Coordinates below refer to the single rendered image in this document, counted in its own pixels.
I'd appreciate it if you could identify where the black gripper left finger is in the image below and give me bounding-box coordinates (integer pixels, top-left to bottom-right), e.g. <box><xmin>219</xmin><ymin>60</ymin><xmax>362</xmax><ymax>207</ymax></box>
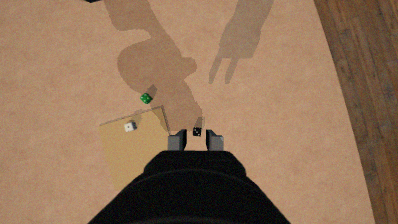
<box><xmin>168</xmin><ymin>129</ymin><xmax>187</xmax><ymax>150</ymax></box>

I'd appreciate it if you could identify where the tan square mat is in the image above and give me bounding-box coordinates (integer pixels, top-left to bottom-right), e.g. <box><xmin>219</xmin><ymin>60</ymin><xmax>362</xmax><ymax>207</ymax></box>
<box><xmin>98</xmin><ymin>107</ymin><xmax>170</xmax><ymax>191</ymax></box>

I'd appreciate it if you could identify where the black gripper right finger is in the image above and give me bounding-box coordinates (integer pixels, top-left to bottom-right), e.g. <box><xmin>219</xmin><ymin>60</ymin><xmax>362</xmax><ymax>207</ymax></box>
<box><xmin>206</xmin><ymin>129</ymin><xmax>223</xmax><ymax>151</ymax></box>

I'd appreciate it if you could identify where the green die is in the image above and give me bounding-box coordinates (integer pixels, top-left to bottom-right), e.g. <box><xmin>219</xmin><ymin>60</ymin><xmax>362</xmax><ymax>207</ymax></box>
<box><xmin>140</xmin><ymin>93</ymin><xmax>153</xmax><ymax>104</ymax></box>

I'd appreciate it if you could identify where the white die with black pips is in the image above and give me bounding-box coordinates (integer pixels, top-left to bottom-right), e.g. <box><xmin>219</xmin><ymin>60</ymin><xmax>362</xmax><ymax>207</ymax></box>
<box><xmin>124</xmin><ymin>122</ymin><xmax>137</xmax><ymax>132</ymax></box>

